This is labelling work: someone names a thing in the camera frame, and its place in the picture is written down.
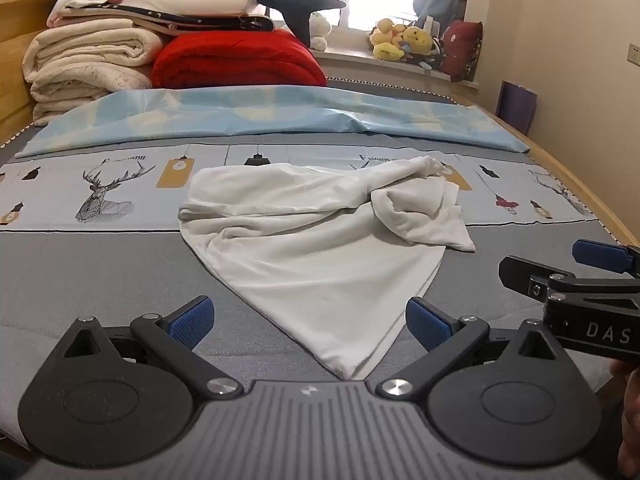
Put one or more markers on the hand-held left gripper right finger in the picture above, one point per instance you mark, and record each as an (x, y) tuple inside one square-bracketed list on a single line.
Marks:
[(425, 324)]

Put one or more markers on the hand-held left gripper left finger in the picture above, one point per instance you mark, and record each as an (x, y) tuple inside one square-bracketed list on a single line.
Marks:
[(196, 321)]

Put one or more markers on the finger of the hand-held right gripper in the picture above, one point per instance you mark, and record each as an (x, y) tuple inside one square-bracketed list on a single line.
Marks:
[(525, 272), (600, 255)]

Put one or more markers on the white garment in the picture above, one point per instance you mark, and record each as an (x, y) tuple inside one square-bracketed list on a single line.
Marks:
[(310, 270)]

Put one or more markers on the person's right hand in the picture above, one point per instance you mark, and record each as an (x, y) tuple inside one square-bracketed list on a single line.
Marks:
[(631, 410)]

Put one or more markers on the printed deer bed sheet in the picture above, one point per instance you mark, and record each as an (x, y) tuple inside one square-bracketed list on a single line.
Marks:
[(50, 200)]

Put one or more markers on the dark red cushion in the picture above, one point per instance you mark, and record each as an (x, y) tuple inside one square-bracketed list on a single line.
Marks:
[(462, 50)]

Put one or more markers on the light blue quilt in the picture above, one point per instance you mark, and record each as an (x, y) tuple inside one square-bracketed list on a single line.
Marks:
[(300, 110)]

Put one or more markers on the yellow plush toy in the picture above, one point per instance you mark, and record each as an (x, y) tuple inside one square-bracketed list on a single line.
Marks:
[(416, 40)]

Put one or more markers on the yellow-green plush toy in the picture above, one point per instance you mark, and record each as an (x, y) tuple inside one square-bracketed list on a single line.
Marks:
[(387, 51)]

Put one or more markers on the red folded quilt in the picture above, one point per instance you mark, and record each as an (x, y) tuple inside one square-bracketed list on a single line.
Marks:
[(235, 60)]

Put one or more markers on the white window sill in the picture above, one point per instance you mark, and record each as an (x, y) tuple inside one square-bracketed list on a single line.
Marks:
[(350, 62)]

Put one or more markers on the tan plush toy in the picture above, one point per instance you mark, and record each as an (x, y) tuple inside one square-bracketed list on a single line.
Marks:
[(385, 27)]

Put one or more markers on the dark starry cloth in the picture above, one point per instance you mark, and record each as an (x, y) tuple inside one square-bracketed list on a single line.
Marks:
[(210, 22)]

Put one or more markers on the white plush toy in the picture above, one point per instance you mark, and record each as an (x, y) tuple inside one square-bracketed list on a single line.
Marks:
[(320, 27)]

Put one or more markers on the wall socket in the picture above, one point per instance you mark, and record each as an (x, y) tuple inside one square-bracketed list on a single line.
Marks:
[(635, 55)]

